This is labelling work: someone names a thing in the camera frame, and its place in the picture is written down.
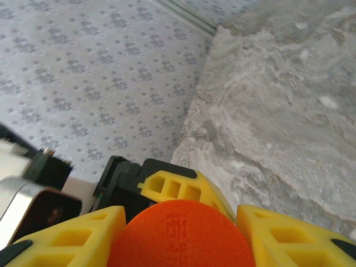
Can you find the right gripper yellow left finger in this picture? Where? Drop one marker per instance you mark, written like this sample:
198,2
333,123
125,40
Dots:
91,222

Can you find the aluminium corner post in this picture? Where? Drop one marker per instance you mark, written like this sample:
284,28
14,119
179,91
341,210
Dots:
189,16

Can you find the orange bottle cap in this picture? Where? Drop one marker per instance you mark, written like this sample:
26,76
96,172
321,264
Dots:
180,236

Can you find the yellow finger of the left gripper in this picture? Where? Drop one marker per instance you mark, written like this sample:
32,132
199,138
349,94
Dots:
194,183

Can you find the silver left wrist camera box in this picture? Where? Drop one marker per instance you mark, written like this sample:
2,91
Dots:
22,194

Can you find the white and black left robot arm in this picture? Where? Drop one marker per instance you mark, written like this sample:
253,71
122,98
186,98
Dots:
80,189

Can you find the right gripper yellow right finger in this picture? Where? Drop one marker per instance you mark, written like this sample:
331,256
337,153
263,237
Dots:
261,222

